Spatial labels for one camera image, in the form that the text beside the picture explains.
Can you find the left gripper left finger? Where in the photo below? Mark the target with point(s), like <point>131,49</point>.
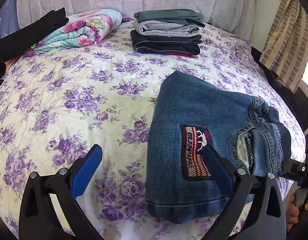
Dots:
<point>38,218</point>

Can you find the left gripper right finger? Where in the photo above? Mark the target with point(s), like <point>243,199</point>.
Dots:
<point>266,217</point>

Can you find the blue denim jeans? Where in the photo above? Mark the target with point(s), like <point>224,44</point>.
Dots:
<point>191,114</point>

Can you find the person right hand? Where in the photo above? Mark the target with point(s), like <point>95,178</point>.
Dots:
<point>291,213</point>

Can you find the purple floral bed sheet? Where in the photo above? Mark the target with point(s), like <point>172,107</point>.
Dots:
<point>55,106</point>

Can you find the beige checkered curtain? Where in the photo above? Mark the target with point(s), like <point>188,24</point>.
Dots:
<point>286,49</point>

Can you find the red folded garment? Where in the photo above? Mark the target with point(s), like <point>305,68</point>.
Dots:
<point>180,55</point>

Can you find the dark navy folded pants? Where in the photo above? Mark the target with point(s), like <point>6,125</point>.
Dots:
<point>163,45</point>

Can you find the black garment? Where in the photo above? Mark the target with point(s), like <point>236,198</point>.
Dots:
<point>18,42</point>

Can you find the floral turquoise folded quilt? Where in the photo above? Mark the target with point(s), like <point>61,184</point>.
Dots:
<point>82,30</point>

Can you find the blue patterned pillow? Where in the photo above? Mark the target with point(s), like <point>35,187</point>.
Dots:
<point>8,18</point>

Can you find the teal folded pants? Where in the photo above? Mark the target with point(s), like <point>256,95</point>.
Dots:
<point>179,16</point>

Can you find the grey folded pants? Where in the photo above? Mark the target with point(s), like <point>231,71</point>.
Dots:
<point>165,29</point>

